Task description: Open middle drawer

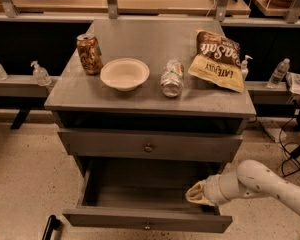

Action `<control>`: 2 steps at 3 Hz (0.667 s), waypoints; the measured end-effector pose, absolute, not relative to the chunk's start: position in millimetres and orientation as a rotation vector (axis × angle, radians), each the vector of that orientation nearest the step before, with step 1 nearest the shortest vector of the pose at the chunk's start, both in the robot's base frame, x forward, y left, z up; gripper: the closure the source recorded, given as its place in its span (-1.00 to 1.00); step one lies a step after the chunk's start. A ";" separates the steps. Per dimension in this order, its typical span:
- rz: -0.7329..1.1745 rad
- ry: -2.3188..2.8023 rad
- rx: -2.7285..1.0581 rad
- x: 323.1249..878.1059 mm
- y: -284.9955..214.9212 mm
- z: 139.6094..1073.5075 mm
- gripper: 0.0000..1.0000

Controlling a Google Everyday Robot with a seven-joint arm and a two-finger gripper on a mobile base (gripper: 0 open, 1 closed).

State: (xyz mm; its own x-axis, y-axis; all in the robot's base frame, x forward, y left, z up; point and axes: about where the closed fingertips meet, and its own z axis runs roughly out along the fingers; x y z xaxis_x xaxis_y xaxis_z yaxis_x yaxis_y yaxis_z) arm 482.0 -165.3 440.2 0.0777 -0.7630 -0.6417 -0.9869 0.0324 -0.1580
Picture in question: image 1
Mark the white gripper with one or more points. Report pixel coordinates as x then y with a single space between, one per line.
212 189

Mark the grey drawer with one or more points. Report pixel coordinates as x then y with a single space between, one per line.
150 145
146 195

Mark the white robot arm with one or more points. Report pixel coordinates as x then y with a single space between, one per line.
251 179

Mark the grey drawer cabinet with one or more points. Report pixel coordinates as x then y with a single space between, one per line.
82 101

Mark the grey top drawer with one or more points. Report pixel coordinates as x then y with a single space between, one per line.
150 145

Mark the silver can lying down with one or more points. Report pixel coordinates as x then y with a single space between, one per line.
172 78

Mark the brown yellow chip bag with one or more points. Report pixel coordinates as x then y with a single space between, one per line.
217 61

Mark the white pump bottle right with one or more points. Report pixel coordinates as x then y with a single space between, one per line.
244 66

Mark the white paper bowl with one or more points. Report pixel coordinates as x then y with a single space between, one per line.
124 74

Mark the clear water bottle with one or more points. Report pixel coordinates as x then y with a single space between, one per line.
279 73

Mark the black object bottom left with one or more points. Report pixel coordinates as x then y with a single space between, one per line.
53 223

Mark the folded paper packet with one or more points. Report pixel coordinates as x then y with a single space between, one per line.
293 80

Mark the brown soda can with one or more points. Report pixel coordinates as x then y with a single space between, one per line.
89 53

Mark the wooden shelf rack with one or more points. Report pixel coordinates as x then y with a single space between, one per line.
218 9

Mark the sanitizer pump bottle left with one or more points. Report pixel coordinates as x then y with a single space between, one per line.
41 74

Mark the grey bench rail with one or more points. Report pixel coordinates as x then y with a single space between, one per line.
25 86

